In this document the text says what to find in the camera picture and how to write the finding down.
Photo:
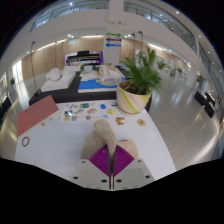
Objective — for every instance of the white foam model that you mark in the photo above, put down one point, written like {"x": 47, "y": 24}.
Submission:
{"x": 60, "y": 83}

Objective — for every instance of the irregular wooden chip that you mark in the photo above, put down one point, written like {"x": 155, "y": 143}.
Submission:
{"x": 120, "y": 121}

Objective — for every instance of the potted plant in striped pot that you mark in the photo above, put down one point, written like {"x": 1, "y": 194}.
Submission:
{"x": 130, "y": 100}

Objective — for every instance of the black piano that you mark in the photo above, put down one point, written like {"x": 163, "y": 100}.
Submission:
{"x": 83, "y": 55}

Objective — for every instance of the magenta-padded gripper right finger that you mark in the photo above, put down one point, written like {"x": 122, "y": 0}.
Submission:
{"x": 125, "y": 165}

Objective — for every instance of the round wooden disc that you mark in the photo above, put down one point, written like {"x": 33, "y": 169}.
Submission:
{"x": 141, "y": 122}

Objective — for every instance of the black table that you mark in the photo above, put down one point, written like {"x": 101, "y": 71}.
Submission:
{"x": 66, "y": 95}

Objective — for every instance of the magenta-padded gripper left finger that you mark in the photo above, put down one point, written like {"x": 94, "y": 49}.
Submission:
{"x": 96, "y": 166}

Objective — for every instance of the tall black lamp stand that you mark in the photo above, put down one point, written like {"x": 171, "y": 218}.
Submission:
{"x": 33, "y": 66}

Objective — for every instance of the small far potted plant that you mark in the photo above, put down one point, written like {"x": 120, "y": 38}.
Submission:
{"x": 12, "y": 81}

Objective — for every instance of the group of black chairs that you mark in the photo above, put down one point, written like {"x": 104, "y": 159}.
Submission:
{"x": 5, "y": 106}
{"x": 203, "y": 101}

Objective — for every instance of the blue board model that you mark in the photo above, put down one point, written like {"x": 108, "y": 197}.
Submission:
{"x": 90, "y": 85}

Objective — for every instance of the pink flat board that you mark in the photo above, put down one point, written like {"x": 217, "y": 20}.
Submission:
{"x": 36, "y": 115}

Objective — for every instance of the white pillar with arrow signs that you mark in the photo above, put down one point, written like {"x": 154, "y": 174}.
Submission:
{"x": 111, "y": 53}

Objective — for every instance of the small wooden chip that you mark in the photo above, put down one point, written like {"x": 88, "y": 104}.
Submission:
{"x": 43, "y": 124}

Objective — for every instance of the beige towel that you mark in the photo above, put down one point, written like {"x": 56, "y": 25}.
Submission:
{"x": 103, "y": 128}

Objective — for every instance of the sheet of colourful cards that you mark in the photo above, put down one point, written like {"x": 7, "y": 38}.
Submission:
{"x": 80, "y": 113}

